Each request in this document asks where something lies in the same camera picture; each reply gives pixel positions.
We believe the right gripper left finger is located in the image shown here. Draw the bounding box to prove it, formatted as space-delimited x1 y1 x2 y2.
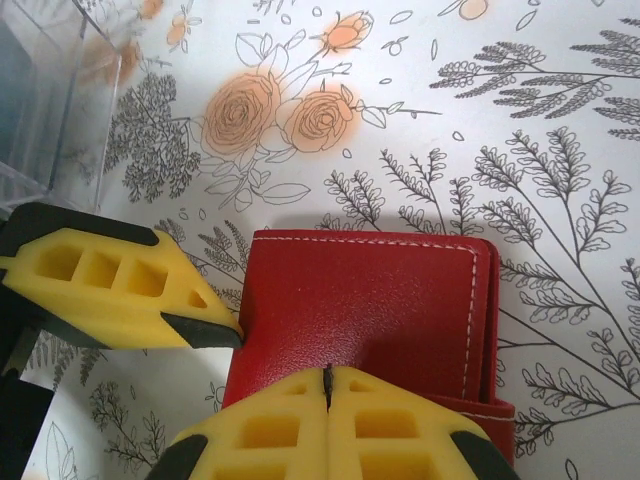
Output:
147 366 330 480

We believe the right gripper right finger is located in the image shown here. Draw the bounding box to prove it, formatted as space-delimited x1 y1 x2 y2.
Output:
327 364 522 480

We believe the red card holder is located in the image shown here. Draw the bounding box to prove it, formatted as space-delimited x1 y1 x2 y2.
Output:
221 228 517 480

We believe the clear acrylic card box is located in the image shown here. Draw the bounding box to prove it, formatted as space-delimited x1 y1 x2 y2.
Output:
0 0 149 214

